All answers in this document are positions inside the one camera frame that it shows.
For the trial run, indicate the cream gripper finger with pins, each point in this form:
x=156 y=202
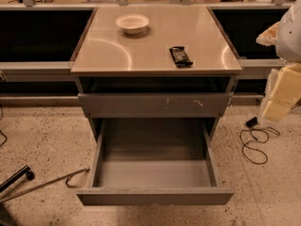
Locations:
x=274 y=110
x=269 y=36

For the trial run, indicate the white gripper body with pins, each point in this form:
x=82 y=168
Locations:
x=290 y=40

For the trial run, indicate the grey drawer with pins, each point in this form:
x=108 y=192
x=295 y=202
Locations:
x=154 y=162
x=153 y=105

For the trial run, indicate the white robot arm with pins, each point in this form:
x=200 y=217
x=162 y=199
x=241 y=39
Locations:
x=288 y=48

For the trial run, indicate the grey drawer cabinet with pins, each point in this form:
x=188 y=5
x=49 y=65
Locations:
x=111 y=61

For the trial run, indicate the black snack bar wrapper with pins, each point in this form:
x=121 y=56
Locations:
x=180 y=58

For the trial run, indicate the white bowl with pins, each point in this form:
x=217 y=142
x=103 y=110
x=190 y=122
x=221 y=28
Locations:
x=132 y=24

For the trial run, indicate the metal rod with hook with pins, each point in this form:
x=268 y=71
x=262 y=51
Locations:
x=34 y=188

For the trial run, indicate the black stand leg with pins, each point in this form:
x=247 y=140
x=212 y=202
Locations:
x=16 y=176

